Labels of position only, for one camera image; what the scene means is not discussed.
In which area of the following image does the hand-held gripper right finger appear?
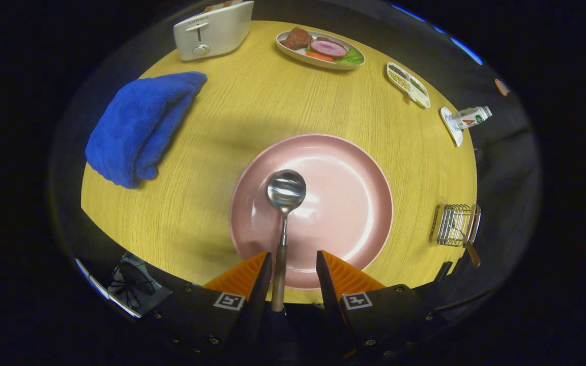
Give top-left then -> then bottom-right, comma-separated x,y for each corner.
316,250 -> 449,361

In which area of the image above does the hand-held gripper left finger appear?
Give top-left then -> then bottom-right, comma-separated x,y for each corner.
143,252 -> 273,359

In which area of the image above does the metal spoon with wooden handle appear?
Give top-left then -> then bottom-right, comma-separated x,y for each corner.
267,170 -> 307,312

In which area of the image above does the metal fork with wooden handle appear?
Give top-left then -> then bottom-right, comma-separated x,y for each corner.
448,224 -> 482,268

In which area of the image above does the pink plate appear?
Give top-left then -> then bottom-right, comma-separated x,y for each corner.
229,134 -> 394,290

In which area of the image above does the white square coaster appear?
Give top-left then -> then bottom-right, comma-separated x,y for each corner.
440,107 -> 464,147

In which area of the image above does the blue towel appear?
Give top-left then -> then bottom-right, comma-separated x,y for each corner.
85,72 -> 208,190

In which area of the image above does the white divided tray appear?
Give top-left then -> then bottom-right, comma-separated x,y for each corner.
386,62 -> 431,109

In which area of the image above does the white drink bottle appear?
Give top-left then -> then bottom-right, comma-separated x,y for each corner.
448,106 -> 493,132

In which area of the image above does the green lettuce leaf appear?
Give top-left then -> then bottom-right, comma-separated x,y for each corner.
334,46 -> 365,66

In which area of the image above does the white oval food plate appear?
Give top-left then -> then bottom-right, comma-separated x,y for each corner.
276,27 -> 366,71

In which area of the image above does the pink ham slice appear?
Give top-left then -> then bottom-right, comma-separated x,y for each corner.
310,40 -> 349,58

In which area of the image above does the large brown meat piece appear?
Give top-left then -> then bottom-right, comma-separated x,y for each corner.
279,27 -> 314,50

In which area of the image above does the white toaster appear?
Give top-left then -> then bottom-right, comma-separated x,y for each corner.
173,0 -> 254,62

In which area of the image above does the toast slice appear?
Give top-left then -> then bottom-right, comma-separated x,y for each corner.
204,0 -> 244,13

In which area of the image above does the box with black cables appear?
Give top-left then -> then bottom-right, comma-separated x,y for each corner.
75,253 -> 174,319

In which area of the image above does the metal wire basket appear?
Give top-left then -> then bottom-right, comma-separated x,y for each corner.
429,204 -> 482,248

